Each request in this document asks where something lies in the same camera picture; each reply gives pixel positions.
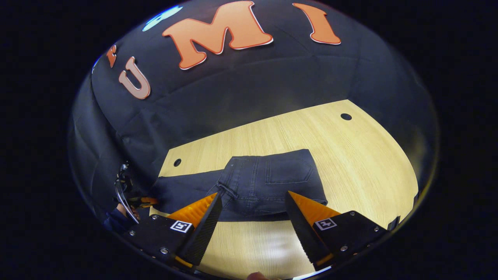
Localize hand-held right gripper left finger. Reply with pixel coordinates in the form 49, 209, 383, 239
124, 192, 223, 269

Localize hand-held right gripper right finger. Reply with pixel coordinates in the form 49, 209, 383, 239
285, 191, 389, 271

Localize dark denim jeans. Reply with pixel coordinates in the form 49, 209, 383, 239
150, 149, 328, 222

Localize black backdrop cloth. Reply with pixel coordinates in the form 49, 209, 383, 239
68, 0, 440, 218

